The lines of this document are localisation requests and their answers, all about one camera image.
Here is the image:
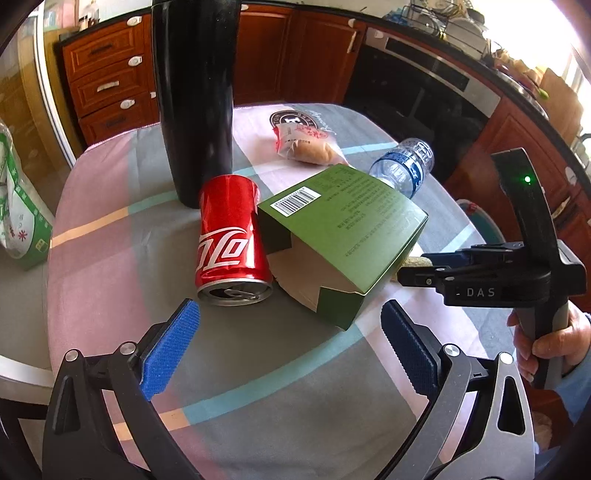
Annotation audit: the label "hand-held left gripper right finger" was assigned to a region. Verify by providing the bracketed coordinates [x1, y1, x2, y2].
[380, 299, 536, 480]

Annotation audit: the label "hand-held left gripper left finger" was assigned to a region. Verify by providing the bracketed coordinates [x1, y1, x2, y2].
[42, 298, 204, 480]

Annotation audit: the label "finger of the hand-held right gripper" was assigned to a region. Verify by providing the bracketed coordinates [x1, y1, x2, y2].
[422, 251, 459, 269]
[397, 265, 446, 289]

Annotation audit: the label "grey teal trash bin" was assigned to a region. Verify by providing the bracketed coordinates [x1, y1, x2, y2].
[455, 198, 506, 254]

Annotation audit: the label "green cardboard box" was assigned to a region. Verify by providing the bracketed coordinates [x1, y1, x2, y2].
[257, 164, 429, 330]

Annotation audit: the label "red soda can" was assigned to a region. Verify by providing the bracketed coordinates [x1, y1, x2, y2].
[195, 175, 274, 306]

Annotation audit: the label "person's right forearm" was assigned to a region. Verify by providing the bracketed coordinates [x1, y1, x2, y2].
[551, 342, 591, 428]

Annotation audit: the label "person's right hand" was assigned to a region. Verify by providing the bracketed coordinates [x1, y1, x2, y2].
[507, 302, 591, 384]

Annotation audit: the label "small beige snack piece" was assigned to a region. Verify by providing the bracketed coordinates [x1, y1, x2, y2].
[397, 256, 433, 282]

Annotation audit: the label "clear plastic water bottle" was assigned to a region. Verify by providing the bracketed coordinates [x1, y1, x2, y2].
[368, 137, 435, 200]

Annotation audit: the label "wooden cabinet beside oven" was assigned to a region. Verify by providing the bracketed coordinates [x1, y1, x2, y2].
[443, 97, 591, 241]

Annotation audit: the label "brown board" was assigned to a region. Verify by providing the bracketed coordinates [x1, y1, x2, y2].
[540, 69, 583, 134]

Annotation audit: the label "black built-in oven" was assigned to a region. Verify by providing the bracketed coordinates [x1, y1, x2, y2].
[344, 28, 502, 185]

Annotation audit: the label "black kitchen countertop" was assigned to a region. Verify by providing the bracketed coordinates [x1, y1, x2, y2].
[365, 14, 591, 185]

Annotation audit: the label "clear bread snack packet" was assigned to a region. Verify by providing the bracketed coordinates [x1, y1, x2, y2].
[272, 124, 349, 164]

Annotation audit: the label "white green plastic bag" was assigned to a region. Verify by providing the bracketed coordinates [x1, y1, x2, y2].
[0, 117, 54, 271]

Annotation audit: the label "metal dish rack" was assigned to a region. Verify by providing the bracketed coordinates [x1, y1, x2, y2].
[402, 0, 495, 47]

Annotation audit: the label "wooden corner cabinet doors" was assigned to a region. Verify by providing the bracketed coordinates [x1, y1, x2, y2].
[235, 4, 368, 107]

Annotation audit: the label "black thermos flask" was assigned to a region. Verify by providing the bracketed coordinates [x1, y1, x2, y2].
[151, 0, 241, 209]

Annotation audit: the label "wooden drawer cabinet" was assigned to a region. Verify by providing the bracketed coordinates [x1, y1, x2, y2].
[58, 16, 160, 148]

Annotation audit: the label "white cabinet child locks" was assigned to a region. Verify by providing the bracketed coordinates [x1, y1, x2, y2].
[117, 16, 386, 112]

